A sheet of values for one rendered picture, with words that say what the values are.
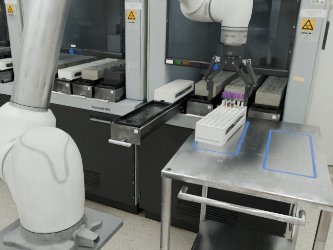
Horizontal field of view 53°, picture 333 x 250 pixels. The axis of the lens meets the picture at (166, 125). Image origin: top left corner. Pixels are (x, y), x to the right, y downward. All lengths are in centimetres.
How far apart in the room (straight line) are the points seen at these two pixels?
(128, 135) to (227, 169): 49
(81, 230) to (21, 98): 37
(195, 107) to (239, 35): 58
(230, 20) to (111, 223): 74
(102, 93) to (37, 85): 99
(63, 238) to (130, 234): 120
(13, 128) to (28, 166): 18
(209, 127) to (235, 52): 28
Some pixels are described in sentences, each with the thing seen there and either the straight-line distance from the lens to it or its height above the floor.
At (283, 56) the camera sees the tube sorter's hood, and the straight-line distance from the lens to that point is 161.
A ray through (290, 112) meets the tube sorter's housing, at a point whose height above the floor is 80.
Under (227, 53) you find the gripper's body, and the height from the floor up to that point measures 110.
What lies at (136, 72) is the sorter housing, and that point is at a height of 90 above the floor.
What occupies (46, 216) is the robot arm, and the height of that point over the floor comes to 81.
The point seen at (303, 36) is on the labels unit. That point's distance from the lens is 161.
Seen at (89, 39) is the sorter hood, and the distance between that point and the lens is 199.
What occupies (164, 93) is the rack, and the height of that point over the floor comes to 86.
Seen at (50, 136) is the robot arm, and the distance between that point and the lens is 81.
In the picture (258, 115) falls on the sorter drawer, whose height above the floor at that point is 79.
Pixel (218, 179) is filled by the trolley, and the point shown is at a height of 82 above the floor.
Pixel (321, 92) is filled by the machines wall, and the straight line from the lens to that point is 278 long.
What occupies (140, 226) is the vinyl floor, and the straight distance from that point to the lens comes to 210.
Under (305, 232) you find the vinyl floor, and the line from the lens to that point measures 226.
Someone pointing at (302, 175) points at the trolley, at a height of 82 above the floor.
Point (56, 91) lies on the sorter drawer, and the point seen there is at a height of 74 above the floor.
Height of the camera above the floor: 127
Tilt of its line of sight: 20 degrees down
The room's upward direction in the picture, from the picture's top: 2 degrees clockwise
